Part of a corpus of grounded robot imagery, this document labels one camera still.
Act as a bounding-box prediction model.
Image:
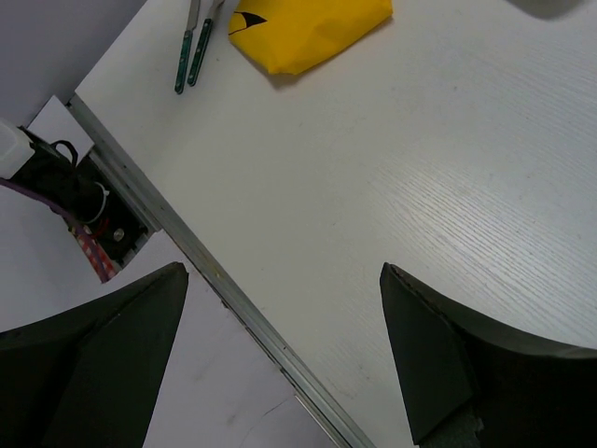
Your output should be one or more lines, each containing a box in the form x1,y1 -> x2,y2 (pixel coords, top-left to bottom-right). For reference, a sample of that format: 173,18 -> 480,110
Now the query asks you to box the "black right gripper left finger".
1,262 -> 188,447

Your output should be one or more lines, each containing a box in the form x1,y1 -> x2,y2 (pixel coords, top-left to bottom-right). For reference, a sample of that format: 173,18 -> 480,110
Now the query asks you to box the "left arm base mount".
1,119 -> 147,283

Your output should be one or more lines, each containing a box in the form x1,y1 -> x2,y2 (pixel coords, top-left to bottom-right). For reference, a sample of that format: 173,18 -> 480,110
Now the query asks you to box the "white rectangular plate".
507,0 -> 590,21

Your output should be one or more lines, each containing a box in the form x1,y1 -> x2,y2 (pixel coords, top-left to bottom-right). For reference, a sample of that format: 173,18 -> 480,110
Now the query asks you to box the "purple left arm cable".
0,175 -> 102,244

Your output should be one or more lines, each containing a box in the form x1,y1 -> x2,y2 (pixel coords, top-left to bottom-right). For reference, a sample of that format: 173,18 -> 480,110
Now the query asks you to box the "green-handled table knife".
174,0 -> 201,94

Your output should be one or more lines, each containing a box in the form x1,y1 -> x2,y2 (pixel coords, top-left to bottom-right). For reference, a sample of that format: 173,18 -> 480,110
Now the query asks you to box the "green-handled fork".
187,0 -> 224,87

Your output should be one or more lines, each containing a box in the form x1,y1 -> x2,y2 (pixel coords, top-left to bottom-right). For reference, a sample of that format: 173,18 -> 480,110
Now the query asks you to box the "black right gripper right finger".
380,263 -> 596,447

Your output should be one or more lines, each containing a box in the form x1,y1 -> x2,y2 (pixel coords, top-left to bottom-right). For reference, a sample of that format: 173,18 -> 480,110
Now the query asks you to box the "aluminium table edge rail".
68,94 -> 373,447

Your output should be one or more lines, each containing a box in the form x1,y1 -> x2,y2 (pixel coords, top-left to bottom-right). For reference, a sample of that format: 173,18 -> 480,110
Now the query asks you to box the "yellow Pikachu placemat cloth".
229,0 -> 393,76

